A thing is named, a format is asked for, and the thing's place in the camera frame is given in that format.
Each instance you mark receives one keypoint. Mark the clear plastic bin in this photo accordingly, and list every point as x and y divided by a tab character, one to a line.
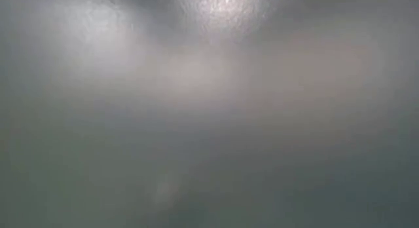
209	123

